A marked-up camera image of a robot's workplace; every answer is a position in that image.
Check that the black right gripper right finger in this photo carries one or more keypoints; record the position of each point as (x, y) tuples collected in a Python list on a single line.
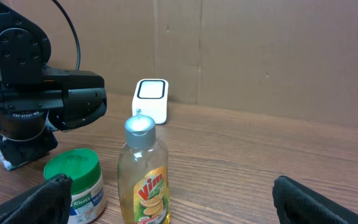
[(298, 204)]

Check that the green white tissue pack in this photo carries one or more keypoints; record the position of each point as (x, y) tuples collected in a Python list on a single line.
[(5, 163)]

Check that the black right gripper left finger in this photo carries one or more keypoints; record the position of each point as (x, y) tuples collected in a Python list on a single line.
[(46, 203)]

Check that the white barcode scanner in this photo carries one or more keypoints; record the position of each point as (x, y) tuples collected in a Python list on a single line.
[(150, 99)]

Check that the green lid seasoning jar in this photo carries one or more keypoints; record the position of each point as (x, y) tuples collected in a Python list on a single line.
[(88, 200)]

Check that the yellow dish soap bottle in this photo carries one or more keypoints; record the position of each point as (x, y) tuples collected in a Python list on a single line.
[(142, 174)]

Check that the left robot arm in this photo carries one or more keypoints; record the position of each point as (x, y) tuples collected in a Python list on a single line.
[(35, 99)]

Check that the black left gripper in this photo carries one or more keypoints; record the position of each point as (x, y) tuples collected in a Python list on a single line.
[(25, 136)]

